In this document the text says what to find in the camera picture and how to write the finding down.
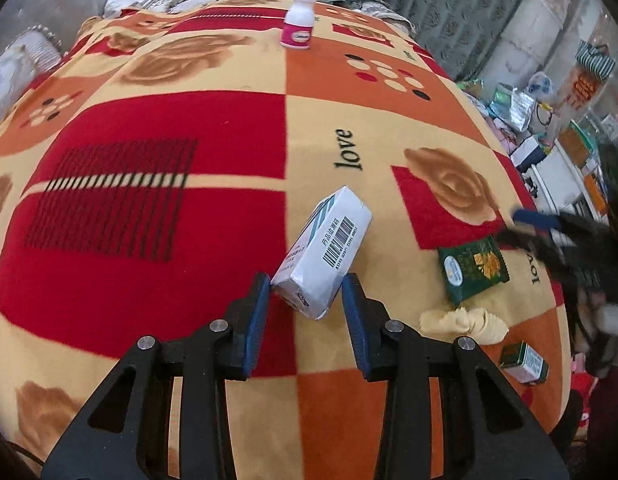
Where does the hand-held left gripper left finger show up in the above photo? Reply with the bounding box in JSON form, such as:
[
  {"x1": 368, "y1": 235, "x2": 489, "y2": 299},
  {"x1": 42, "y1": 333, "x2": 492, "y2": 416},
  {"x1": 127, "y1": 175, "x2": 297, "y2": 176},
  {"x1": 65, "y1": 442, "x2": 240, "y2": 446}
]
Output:
[{"x1": 40, "y1": 272, "x2": 273, "y2": 480}]

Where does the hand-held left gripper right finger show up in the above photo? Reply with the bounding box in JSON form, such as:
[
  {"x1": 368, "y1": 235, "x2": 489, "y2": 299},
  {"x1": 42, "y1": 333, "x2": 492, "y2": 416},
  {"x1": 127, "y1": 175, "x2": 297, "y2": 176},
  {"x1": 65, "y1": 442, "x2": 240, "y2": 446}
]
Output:
[{"x1": 340, "y1": 271, "x2": 571, "y2": 480}]

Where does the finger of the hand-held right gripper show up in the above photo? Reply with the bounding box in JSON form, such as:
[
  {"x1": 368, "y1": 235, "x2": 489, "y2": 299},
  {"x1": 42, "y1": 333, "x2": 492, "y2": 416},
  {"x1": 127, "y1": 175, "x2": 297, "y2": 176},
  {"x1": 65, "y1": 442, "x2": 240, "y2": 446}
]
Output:
[
  {"x1": 498, "y1": 229, "x2": 591, "y2": 282},
  {"x1": 510, "y1": 207, "x2": 611, "y2": 244}
]

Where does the green snack packet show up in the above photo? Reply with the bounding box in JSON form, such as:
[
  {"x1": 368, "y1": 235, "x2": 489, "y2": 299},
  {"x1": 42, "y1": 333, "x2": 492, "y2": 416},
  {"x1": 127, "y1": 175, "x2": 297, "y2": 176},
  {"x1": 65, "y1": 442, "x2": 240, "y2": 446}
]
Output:
[{"x1": 436, "y1": 237, "x2": 511, "y2": 309}]

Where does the white medicine box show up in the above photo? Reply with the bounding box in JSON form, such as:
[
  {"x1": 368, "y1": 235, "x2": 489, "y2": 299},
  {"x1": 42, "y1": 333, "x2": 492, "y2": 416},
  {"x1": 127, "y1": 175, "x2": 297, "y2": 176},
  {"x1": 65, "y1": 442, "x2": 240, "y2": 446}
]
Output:
[{"x1": 270, "y1": 185, "x2": 374, "y2": 322}]

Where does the white television cabinet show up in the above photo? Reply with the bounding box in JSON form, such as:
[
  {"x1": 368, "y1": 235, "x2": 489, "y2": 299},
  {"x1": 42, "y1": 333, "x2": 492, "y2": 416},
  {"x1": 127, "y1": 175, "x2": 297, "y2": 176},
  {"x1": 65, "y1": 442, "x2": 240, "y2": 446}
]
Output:
[{"x1": 532, "y1": 140, "x2": 618, "y2": 221}]

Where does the white navy box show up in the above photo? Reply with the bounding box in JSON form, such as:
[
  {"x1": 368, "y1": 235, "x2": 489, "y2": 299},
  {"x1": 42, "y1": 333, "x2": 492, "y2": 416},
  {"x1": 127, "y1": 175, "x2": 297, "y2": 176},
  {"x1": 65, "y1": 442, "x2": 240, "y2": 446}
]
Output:
[{"x1": 513, "y1": 137, "x2": 546, "y2": 171}]

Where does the brown paper bag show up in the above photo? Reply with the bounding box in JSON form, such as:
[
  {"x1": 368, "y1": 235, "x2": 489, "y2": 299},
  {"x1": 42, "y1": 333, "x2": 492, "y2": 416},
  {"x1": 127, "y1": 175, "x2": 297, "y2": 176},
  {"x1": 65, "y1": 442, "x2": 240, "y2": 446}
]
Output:
[{"x1": 559, "y1": 127, "x2": 592, "y2": 166}]

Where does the yellow crumpled tissue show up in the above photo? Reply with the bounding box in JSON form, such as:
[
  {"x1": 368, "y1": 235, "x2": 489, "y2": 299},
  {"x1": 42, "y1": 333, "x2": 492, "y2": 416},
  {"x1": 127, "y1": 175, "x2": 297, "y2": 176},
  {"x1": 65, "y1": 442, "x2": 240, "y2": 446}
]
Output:
[{"x1": 419, "y1": 306, "x2": 510, "y2": 347}]

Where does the small green box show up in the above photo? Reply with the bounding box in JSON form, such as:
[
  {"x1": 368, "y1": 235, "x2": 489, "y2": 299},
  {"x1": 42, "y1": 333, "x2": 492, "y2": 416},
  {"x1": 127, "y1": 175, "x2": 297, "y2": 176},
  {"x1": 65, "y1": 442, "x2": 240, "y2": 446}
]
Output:
[{"x1": 498, "y1": 340, "x2": 546, "y2": 387}]

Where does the silver foil bag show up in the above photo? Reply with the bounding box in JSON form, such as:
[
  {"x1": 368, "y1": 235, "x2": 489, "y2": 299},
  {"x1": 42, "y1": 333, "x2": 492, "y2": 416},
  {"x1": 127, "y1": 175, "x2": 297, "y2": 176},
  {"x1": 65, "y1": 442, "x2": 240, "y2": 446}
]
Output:
[{"x1": 492, "y1": 85, "x2": 537, "y2": 133}]

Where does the white blue plastic bag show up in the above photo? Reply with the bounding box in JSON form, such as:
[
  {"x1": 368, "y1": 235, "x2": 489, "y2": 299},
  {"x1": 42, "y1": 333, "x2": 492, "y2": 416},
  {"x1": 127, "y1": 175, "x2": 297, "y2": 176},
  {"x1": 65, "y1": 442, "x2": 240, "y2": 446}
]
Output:
[{"x1": 526, "y1": 71, "x2": 557, "y2": 103}]

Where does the red hanging decoration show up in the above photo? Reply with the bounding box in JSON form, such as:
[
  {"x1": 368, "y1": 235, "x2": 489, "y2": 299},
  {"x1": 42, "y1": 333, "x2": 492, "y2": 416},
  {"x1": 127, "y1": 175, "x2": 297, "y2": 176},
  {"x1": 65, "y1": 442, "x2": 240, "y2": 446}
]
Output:
[{"x1": 564, "y1": 70, "x2": 595, "y2": 111}]

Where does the green striped tote bag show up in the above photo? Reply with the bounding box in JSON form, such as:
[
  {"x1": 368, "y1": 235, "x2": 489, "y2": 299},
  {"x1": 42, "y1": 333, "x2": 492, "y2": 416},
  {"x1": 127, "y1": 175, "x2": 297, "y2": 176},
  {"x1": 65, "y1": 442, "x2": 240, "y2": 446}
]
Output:
[{"x1": 575, "y1": 41, "x2": 616, "y2": 80}]

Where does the green patterned curtain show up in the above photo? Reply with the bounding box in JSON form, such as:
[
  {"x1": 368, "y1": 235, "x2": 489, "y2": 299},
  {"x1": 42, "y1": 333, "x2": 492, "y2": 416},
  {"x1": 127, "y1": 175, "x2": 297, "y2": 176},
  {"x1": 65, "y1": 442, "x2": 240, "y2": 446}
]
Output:
[{"x1": 334, "y1": 0, "x2": 540, "y2": 81}]

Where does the red orange printed blanket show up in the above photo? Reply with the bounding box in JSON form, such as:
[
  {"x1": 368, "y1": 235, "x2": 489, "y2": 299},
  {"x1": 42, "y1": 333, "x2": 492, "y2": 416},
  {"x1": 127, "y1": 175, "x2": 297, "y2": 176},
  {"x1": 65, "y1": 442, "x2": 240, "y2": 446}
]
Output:
[{"x1": 0, "y1": 0, "x2": 575, "y2": 480}]

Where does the white pink bottle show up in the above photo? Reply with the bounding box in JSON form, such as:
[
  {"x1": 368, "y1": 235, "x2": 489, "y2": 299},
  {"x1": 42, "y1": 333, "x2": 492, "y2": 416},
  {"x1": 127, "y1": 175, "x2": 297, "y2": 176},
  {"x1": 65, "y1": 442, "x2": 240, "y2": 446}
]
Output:
[{"x1": 280, "y1": 0, "x2": 318, "y2": 51}]

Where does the white frilled pillow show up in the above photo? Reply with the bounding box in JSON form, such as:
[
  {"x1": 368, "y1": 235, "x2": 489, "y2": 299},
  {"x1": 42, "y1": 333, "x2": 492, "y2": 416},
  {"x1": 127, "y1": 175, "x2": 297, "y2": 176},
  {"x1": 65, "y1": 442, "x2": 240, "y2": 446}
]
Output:
[{"x1": 0, "y1": 27, "x2": 64, "y2": 133}]

